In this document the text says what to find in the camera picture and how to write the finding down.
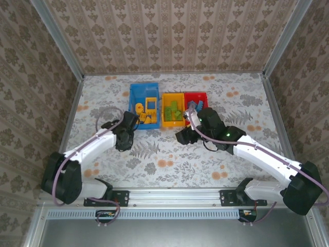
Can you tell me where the floral table cloth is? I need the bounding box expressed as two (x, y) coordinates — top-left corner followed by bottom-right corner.
(55, 73), (300, 188)

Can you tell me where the slotted grey cable duct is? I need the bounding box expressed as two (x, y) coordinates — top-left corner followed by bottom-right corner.
(47, 209), (258, 220)

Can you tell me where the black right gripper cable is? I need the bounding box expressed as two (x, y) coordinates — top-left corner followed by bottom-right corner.
(203, 138), (222, 153)

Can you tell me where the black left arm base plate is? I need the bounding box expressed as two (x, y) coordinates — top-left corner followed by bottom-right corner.
(84, 189), (129, 207)

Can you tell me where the grey metal panel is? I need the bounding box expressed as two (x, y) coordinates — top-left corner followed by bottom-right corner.
(24, 207), (329, 247)

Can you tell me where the yellow lego window frame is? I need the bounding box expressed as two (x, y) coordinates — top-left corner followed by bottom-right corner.
(145, 97), (157, 115)

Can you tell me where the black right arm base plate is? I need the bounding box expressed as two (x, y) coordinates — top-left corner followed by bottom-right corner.
(220, 189), (267, 207)

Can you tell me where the thin aluminium frame rail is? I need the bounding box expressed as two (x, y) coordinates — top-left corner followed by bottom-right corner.
(83, 73), (263, 77)

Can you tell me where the wide aluminium frame rail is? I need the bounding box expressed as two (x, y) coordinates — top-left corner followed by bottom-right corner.
(38, 187), (318, 206)

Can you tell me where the red plastic bin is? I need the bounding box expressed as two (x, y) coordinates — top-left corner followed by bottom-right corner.
(183, 92), (208, 116)

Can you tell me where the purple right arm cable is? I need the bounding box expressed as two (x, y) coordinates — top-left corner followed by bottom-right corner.
(187, 108), (329, 226)

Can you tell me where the yellow plastic bin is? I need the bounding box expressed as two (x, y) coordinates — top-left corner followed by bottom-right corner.
(160, 92), (186, 128)

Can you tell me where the aluminium frame post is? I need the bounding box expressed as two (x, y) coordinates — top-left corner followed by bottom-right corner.
(262, 0), (314, 79)
(30, 0), (85, 79)

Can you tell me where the blue plastic bin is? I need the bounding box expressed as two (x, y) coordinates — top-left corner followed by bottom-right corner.
(128, 82), (160, 131)

